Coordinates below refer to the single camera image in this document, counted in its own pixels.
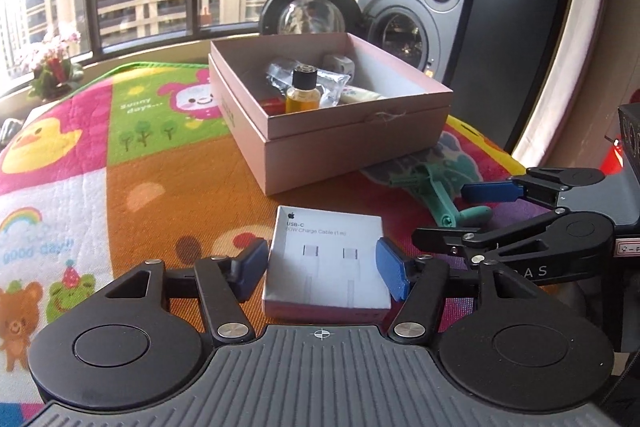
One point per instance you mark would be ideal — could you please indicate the white cream tube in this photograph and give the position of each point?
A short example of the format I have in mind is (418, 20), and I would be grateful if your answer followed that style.
(353, 94)

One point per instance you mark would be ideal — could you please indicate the grey washing machine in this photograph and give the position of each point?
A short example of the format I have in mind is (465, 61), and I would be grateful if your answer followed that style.
(415, 6)

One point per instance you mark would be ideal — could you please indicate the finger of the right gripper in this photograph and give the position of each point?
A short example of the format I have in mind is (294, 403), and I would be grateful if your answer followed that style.
(540, 185)
(556, 247)

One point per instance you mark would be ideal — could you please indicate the washing machine round door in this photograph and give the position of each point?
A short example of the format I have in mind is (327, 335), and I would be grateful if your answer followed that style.
(298, 17)

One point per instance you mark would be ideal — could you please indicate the pink flower pot plant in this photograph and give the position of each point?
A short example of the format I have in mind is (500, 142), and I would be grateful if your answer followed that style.
(54, 74)

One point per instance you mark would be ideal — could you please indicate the green plastic clip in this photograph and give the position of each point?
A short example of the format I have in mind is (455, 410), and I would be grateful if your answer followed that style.
(433, 187)

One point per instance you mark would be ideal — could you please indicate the white cable box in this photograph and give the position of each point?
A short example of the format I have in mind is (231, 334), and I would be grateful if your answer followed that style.
(322, 268)

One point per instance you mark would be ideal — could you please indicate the white square charger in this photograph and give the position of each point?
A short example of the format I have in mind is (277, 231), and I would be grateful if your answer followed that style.
(338, 68)

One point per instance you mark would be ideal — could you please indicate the red lighter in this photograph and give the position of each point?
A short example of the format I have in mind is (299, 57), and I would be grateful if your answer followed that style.
(273, 106)

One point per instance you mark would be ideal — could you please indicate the pink cardboard box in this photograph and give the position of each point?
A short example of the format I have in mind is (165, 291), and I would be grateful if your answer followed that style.
(292, 150)

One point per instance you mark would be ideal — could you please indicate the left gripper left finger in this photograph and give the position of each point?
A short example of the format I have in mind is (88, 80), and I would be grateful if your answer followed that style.
(147, 334)

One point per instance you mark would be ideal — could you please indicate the clear plastic bag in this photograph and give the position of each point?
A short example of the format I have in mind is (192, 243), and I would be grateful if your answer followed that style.
(285, 74)

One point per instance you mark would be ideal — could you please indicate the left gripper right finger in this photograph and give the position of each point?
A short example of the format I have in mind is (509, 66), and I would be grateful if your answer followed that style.
(494, 334)

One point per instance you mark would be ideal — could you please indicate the yellow oil bottle black cap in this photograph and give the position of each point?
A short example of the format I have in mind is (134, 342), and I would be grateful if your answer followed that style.
(303, 94)

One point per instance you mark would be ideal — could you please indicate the colourful cartoon play mat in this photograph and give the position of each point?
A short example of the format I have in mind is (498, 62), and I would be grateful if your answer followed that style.
(124, 172)

